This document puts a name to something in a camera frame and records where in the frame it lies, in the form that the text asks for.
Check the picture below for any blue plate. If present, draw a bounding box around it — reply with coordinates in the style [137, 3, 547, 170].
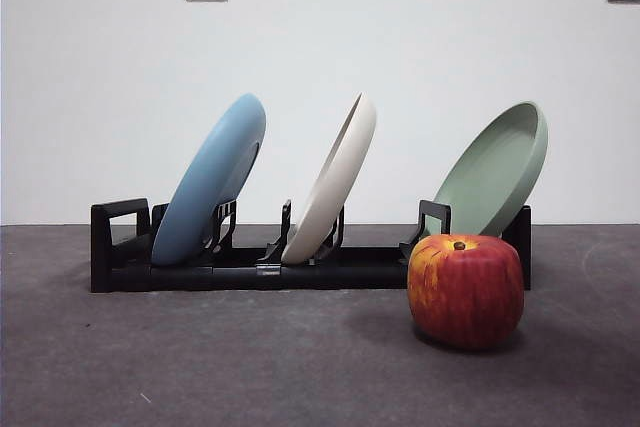
[150, 92, 267, 268]

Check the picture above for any red yellow apple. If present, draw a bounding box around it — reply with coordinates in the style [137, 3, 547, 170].
[407, 233, 525, 352]

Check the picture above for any beige plate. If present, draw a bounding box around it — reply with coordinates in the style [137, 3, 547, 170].
[280, 92, 378, 266]

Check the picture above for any black plate rack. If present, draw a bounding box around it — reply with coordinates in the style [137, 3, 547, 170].
[90, 198, 532, 294]

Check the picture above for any green plate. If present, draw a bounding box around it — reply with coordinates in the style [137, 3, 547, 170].
[432, 101, 550, 239]

